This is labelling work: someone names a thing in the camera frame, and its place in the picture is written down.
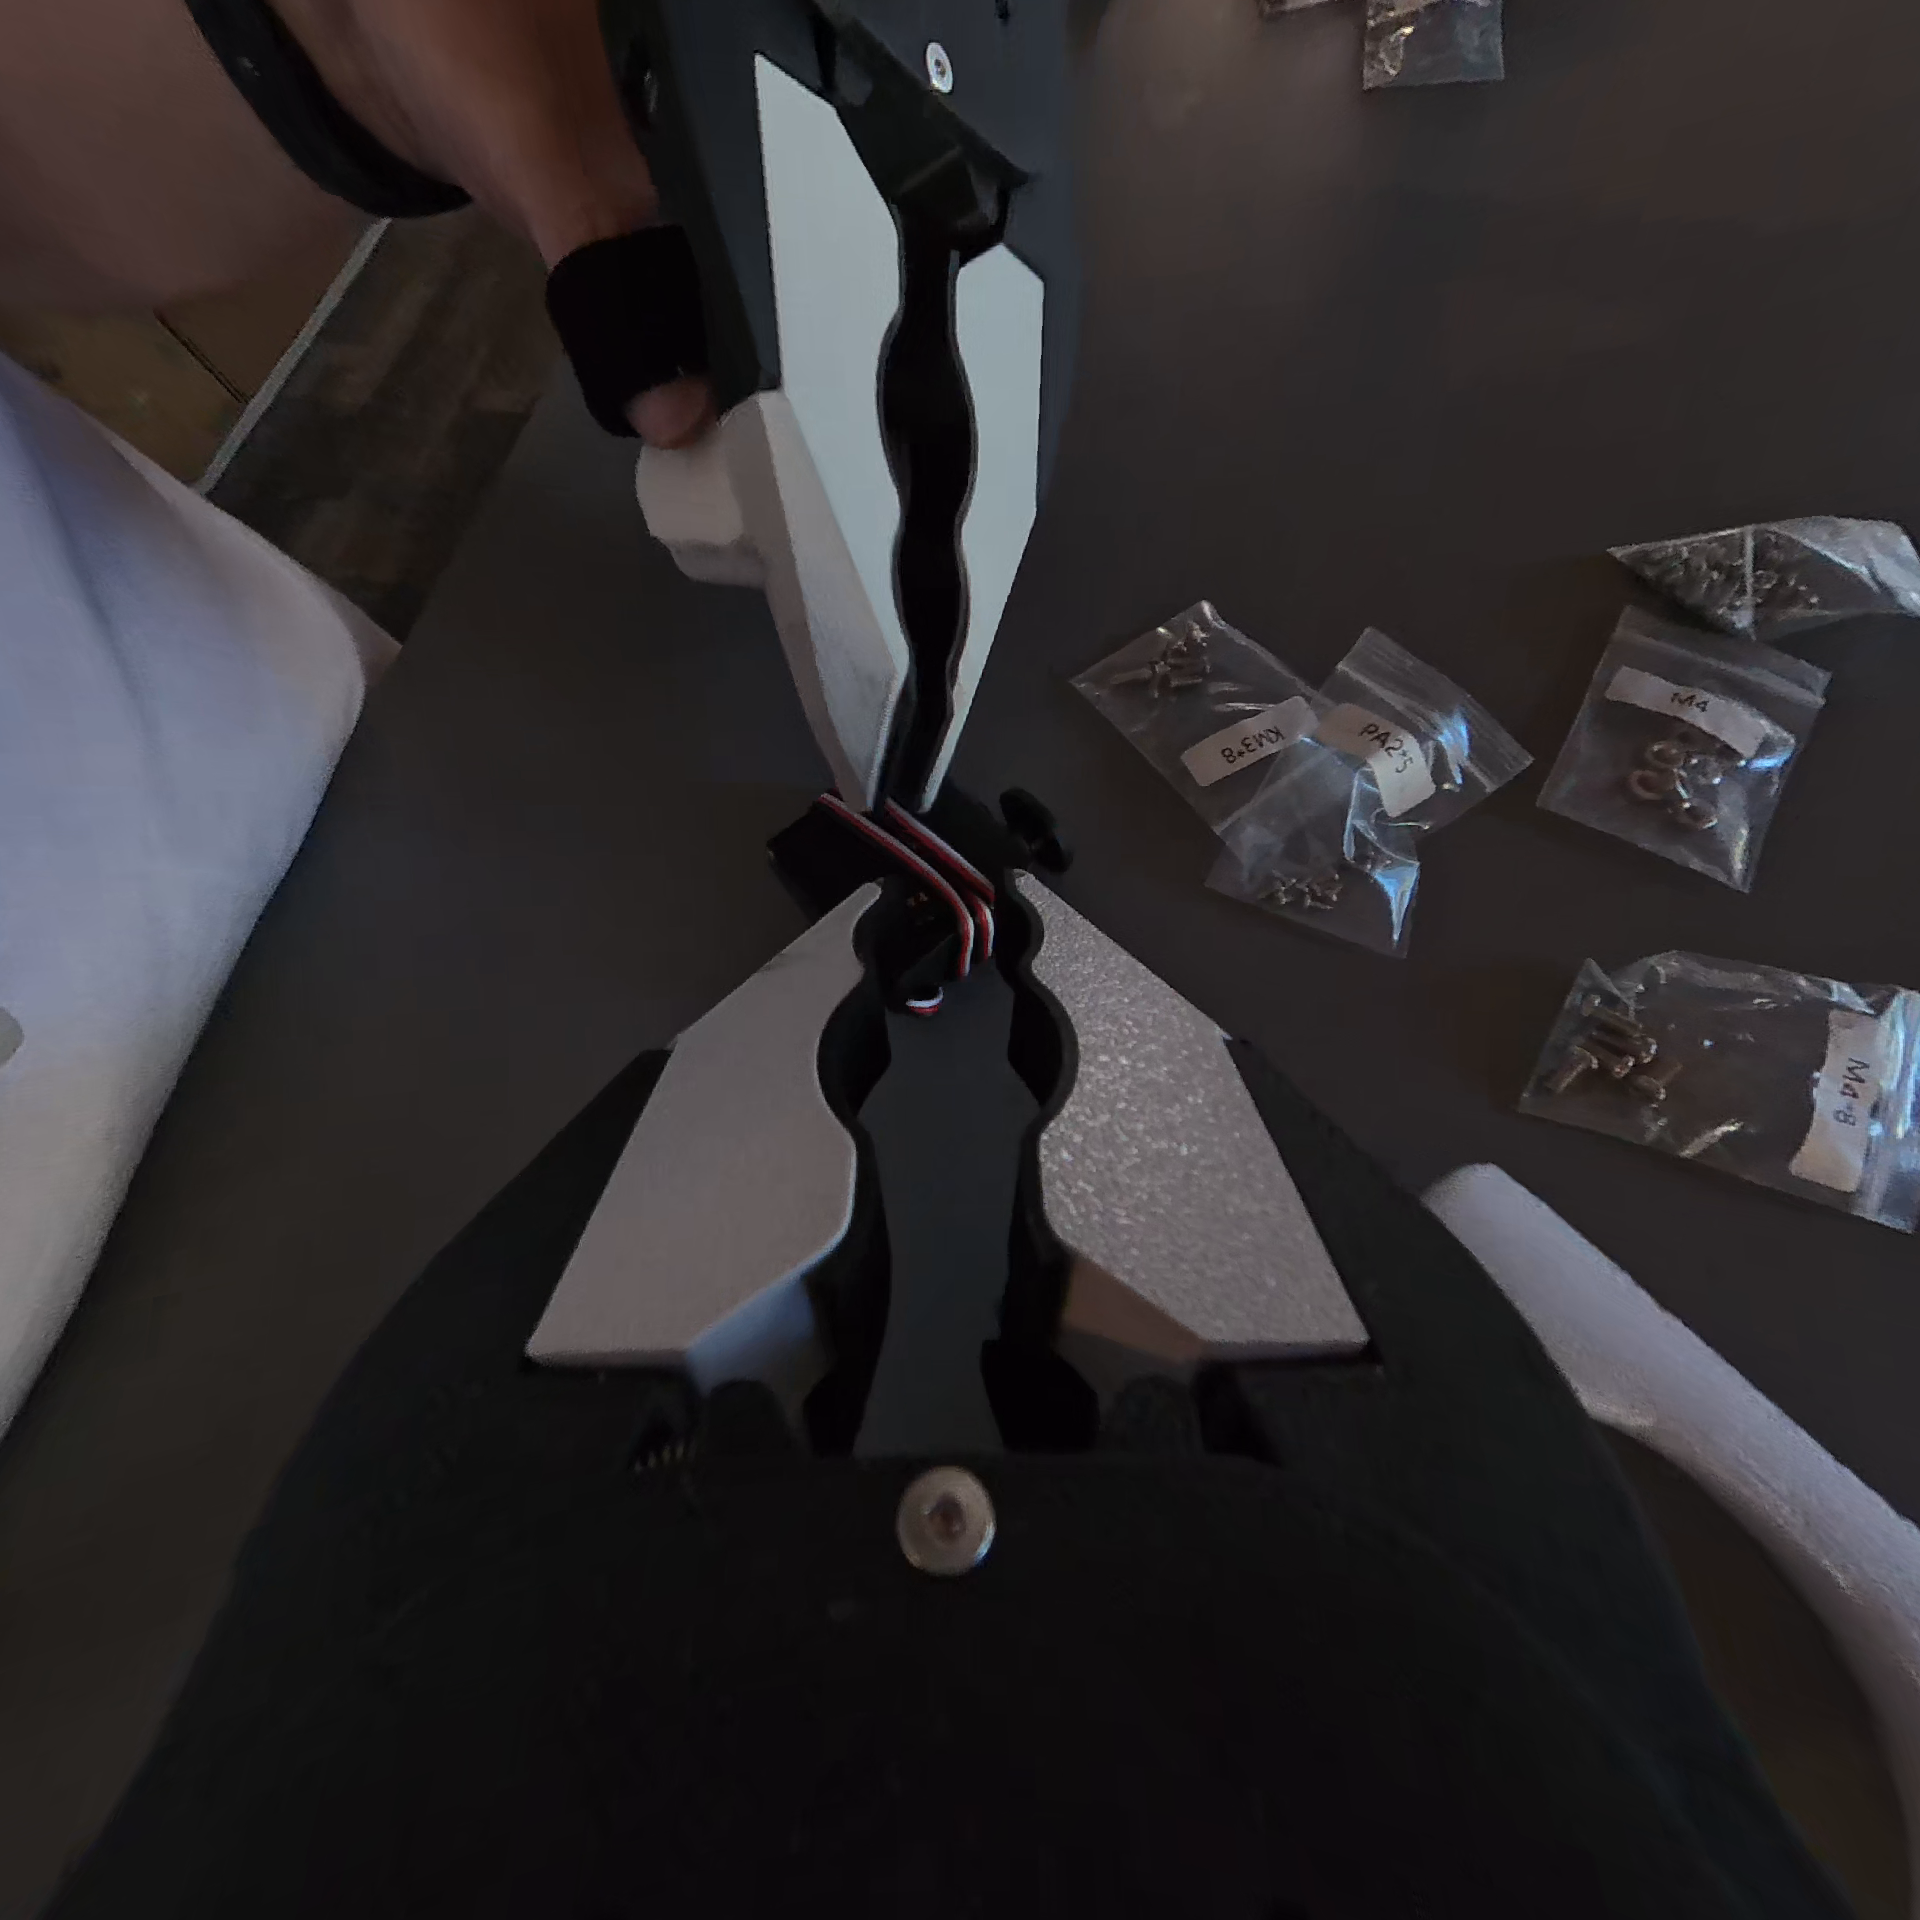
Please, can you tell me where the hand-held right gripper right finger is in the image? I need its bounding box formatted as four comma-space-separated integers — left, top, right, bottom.
1000, 870, 1368, 1427

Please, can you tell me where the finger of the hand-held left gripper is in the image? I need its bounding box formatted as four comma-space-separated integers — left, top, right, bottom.
906, 194, 1049, 819
750, 53, 938, 811

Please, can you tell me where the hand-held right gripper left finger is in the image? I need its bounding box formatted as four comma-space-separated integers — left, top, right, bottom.
525, 882, 902, 1427

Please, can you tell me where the black servo motor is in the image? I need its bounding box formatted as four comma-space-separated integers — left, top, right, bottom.
768, 785, 1077, 940

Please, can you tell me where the striped servo cable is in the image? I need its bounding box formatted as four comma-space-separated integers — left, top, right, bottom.
808, 796, 1004, 1023

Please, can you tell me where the person's left forearm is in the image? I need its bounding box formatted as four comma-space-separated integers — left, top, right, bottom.
0, 0, 376, 324

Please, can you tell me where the person's left hand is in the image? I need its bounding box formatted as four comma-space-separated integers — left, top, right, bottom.
306, 0, 720, 453

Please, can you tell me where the clear bag of silver screws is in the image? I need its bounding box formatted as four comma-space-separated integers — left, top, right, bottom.
1518, 951, 1920, 1234
1070, 599, 1326, 830

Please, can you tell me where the black wristband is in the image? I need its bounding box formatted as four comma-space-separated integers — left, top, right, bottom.
186, 0, 473, 221

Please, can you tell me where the clear bag of tiny screws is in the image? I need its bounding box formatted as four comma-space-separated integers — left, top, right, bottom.
1205, 626, 1535, 959

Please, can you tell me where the clear bag of nuts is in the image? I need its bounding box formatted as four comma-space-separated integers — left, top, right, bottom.
1535, 607, 1833, 895

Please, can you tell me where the small clear plastic bag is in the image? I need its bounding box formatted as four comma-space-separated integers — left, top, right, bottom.
1359, 0, 1505, 90

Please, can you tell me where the person's white shirt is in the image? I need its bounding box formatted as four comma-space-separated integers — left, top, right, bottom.
0, 351, 404, 1442

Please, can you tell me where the full clear bag of screws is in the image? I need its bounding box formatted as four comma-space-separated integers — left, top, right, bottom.
1606, 516, 1920, 644

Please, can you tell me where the white foam frame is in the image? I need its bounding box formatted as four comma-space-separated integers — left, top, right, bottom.
1417, 1161, 1920, 1660

